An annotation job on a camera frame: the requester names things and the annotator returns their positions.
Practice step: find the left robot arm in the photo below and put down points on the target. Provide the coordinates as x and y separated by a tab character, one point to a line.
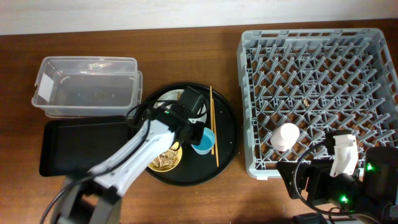
97	196

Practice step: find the wooden chopstick outer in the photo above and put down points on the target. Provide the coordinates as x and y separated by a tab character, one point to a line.
211	116

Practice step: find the wooden chopstick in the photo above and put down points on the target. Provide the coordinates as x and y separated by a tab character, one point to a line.
215	133
211	116

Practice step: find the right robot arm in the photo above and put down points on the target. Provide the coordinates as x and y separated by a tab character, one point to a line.
370	200

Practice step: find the blue plastic cup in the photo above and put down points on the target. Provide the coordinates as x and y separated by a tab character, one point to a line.
206	144

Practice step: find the grey dishwasher rack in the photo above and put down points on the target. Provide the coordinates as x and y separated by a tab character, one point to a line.
320	80

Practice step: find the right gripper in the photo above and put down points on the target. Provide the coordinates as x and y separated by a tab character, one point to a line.
318	170

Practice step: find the grey plate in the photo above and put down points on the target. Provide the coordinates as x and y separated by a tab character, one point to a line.
175	95

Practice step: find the wooden chopstick inner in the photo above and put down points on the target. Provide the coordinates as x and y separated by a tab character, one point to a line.
215	133

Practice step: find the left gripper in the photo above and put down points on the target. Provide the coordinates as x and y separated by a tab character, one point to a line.
197	136

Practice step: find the round black tray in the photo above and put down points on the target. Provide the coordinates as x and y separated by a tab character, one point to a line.
194	169

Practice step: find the clear plastic bin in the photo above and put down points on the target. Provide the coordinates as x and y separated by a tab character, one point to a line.
84	86

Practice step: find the yellow bowl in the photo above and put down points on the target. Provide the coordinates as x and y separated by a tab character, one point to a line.
164	163

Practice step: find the pink plastic cup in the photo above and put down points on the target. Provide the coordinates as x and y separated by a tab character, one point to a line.
285	136

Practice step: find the black rectangular tray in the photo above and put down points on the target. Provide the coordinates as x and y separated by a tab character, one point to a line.
73	146

